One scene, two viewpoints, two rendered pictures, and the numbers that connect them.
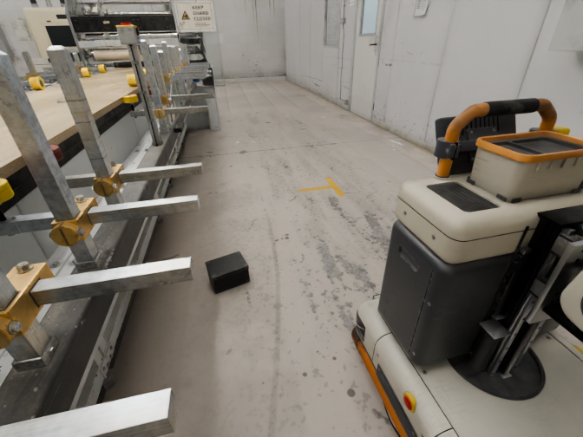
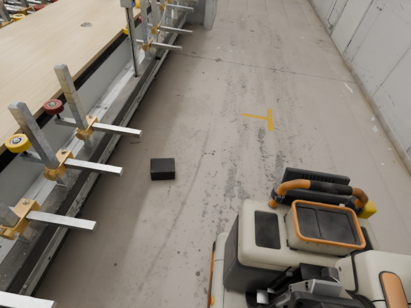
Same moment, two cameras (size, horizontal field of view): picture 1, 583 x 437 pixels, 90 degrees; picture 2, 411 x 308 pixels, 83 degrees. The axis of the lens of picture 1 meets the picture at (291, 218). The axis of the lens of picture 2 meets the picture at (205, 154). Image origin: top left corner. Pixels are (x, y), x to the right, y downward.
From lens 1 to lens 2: 0.57 m
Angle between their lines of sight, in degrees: 20
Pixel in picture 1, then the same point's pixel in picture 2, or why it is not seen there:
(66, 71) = (63, 79)
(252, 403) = (144, 256)
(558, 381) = not seen: outside the picture
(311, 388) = (178, 261)
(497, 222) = (270, 259)
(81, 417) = (23, 299)
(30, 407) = (21, 262)
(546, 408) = not seen: outside the picture
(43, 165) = (40, 148)
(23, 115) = (31, 131)
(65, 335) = (41, 228)
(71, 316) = not seen: hidden behind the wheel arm
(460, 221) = (247, 250)
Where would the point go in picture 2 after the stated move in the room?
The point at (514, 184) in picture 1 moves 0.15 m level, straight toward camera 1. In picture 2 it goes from (293, 242) to (260, 264)
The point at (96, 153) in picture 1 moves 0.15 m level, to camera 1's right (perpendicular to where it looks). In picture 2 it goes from (78, 118) to (107, 128)
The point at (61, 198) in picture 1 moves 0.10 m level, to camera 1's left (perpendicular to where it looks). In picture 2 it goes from (49, 161) to (28, 153)
